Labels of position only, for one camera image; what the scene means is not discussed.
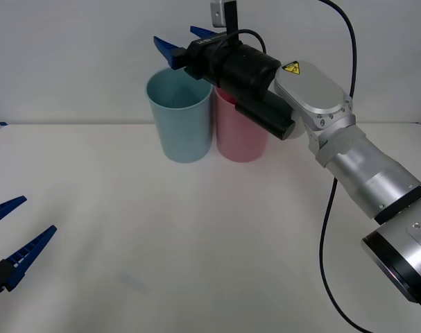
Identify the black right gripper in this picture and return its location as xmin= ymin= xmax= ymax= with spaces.
xmin=153 ymin=26 xmax=239 ymax=86

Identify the pale blue plastic bin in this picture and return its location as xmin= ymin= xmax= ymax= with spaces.
xmin=146 ymin=67 xmax=214 ymax=164

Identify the pink plastic bin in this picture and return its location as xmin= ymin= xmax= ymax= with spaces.
xmin=213 ymin=85 xmax=269 ymax=163

